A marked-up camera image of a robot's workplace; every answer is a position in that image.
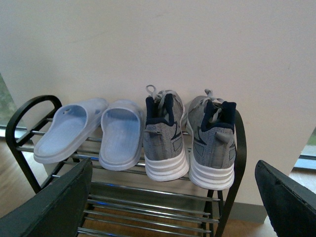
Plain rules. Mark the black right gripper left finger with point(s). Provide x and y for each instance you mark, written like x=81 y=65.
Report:
x=56 y=211

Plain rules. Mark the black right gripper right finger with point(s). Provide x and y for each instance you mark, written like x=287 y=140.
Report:
x=290 y=206

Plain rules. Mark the light blue slide slipper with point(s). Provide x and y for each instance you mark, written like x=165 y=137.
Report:
x=122 y=125
x=71 y=126

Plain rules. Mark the grey knit sneaker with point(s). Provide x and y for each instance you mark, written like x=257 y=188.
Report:
x=211 y=124
x=164 y=147

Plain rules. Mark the black metal shoe rack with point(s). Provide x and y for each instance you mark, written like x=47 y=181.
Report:
x=127 y=203

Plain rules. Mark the grey window frame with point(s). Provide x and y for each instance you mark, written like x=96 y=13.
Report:
x=305 y=162

